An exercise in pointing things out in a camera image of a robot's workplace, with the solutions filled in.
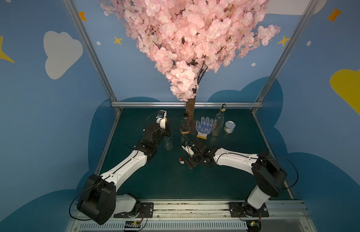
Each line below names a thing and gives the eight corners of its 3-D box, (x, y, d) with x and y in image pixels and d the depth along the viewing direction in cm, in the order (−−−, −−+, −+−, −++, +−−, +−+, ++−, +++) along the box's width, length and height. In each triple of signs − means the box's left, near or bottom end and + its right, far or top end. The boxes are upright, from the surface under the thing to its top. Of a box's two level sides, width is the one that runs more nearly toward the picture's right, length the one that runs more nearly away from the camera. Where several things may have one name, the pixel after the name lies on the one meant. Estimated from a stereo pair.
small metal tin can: (224, 133, 109) (226, 128, 104) (222, 125, 114) (224, 120, 109) (234, 133, 109) (236, 129, 104) (231, 125, 114) (234, 120, 110)
